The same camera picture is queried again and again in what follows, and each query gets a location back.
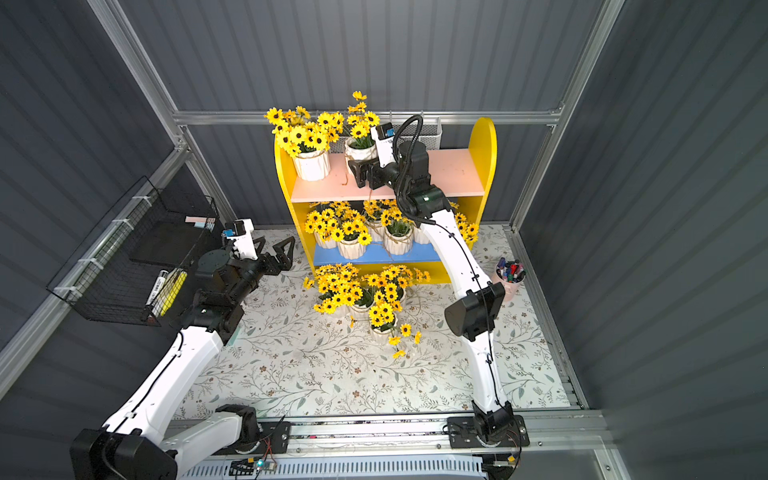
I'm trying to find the pink sticky notes pad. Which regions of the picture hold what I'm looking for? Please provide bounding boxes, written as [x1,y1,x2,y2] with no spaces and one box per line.
[184,216,216,231]

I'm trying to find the floral patterned table mat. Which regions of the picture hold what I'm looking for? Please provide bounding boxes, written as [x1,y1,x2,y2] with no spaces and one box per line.
[173,242,577,420]

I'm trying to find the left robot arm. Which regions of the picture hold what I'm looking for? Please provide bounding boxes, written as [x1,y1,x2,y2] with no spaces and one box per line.
[69,233,296,479]

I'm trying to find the green circuit board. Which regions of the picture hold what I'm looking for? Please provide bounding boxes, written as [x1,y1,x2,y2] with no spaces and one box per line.
[227,458,277,479]

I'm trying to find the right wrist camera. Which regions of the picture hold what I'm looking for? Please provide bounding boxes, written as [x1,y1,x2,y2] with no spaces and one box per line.
[371,122,395,168]

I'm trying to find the pink bucket with pens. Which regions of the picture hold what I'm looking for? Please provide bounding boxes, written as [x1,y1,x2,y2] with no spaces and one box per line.
[491,257,526,303]

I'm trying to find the yellow wooden shelf unit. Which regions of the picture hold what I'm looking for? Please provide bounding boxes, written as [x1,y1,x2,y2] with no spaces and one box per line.
[273,118,498,284]

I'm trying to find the white marker in basket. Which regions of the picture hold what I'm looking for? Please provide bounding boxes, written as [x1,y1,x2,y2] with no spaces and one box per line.
[146,270,169,305]

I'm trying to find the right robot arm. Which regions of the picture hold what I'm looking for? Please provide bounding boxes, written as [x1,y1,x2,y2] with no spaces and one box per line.
[367,115,530,448]

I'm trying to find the shelf sunflower pot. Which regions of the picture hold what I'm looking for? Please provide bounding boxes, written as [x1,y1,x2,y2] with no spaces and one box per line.
[345,91,380,161]
[303,263,363,315]
[368,290,422,360]
[454,211,479,249]
[349,275,377,320]
[265,106,344,181]
[323,207,373,260]
[381,206,414,255]
[413,227,430,245]
[303,203,338,249]
[363,200,387,242]
[366,265,431,303]

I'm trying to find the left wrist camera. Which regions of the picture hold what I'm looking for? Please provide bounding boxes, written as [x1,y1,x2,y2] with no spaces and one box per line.
[222,219,258,260]

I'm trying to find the white mesh desk tray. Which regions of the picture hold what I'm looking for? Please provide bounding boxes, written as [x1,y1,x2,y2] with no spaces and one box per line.
[330,117,443,153]

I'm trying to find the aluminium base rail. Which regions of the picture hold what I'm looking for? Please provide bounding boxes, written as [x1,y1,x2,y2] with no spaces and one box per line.
[110,409,631,480]

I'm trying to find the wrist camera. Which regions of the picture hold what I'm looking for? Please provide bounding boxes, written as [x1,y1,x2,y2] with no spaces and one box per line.
[371,122,395,168]
[222,219,258,260]

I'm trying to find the black wire wall basket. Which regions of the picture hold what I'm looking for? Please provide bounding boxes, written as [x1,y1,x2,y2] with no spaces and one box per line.
[47,177,221,326]

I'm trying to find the yellow item in basket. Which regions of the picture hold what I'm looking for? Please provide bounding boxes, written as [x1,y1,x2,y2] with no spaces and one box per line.
[148,268,187,319]

